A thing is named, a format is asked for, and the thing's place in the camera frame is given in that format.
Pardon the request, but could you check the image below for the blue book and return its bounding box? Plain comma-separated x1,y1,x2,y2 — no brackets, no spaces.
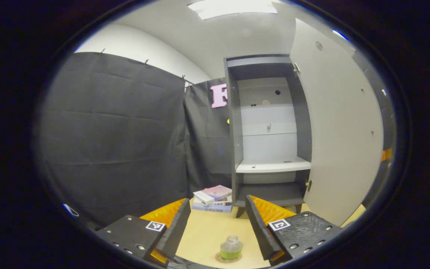
192,204,233,213

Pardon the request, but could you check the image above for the black backdrop cloth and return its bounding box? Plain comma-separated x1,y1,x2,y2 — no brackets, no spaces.
38,52,396,228

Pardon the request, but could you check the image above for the green label plastic bottle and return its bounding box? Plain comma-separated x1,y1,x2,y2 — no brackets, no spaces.
220,235,244,261

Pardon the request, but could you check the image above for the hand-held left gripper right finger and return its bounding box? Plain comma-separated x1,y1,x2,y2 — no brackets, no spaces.
246,194,344,266

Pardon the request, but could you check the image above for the dark grey cabinet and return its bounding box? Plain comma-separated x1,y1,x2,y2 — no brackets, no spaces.
224,54,312,219

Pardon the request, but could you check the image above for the small white box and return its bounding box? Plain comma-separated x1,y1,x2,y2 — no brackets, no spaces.
193,191,215,205

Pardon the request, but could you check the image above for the white cabinet shelf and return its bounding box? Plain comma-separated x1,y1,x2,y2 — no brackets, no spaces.
236,156,312,173

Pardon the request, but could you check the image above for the light grey cabinet door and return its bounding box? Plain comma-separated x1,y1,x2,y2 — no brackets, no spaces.
289,18,384,226

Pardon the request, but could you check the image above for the white book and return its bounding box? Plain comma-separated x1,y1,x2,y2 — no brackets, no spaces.
194,197,233,207

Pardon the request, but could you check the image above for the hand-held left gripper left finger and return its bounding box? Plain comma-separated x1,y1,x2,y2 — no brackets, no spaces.
96,198,192,266

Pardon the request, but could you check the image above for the ceiling light panel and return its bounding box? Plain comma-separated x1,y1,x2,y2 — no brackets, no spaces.
187,0,278,20

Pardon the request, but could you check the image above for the beige coaster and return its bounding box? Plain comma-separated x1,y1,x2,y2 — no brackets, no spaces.
215,251,244,264

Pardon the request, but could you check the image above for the pink book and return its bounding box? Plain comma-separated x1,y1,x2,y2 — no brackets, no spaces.
202,185,233,202

